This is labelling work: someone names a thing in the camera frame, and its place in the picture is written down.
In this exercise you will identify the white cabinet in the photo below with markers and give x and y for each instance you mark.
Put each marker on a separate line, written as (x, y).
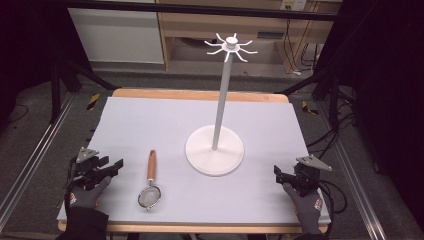
(116, 36)

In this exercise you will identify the person's left hand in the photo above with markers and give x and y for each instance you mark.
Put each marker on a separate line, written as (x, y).
(86, 198)

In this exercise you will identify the wooden desk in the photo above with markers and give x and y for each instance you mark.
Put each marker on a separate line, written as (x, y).
(213, 23)

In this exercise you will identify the yellow black floor tape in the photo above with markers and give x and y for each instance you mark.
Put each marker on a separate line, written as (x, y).
(309, 108)
(93, 101)

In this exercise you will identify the wooden table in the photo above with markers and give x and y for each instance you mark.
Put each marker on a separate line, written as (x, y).
(186, 94)

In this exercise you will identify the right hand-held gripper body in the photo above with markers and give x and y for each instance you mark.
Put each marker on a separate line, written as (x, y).
(308, 176)

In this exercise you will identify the white power strip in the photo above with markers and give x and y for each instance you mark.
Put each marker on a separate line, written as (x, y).
(293, 4)

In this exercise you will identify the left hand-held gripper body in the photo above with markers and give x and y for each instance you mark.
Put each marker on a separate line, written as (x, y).
(87, 170)

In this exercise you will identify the light purple table mat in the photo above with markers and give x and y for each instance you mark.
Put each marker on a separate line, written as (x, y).
(160, 126)

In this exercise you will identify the black metal stand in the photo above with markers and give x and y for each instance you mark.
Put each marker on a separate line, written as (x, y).
(63, 83)
(328, 90)

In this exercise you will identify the black horizontal frame bar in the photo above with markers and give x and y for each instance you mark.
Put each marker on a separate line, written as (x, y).
(186, 8)

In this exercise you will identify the white hook rack stand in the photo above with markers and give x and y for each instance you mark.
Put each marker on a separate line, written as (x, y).
(215, 156)

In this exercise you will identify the metal floor rail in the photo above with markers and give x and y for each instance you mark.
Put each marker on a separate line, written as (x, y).
(353, 173)
(36, 150)

